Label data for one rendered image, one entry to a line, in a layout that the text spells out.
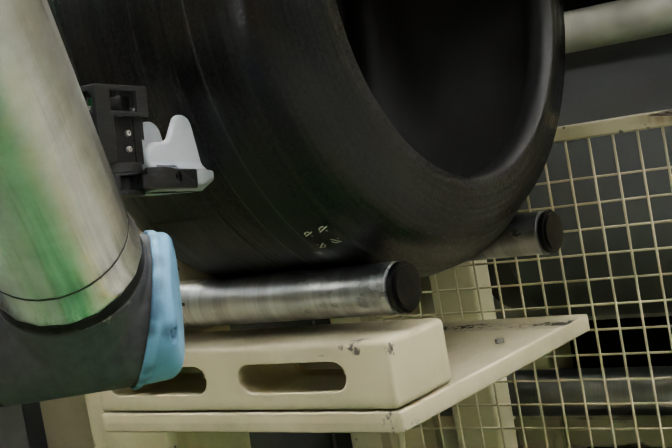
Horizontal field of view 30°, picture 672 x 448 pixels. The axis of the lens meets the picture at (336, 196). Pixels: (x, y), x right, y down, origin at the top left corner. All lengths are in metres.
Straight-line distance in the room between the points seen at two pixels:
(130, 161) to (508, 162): 0.42
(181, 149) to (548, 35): 0.49
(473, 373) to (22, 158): 0.63
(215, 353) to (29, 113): 0.60
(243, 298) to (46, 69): 0.59
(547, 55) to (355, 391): 0.44
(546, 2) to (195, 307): 0.48
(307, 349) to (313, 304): 0.04
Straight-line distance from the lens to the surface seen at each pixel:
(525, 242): 1.30
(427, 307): 2.11
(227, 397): 1.16
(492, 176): 1.18
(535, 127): 1.26
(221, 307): 1.17
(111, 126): 0.92
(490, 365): 1.17
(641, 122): 1.45
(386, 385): 1.04
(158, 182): 0.93
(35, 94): 0.58
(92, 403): 1.44
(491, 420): 1.81
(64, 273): 0.67
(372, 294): 1.06
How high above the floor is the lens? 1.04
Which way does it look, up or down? 3 degrees down
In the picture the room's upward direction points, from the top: 10 degrees counter-clockwise
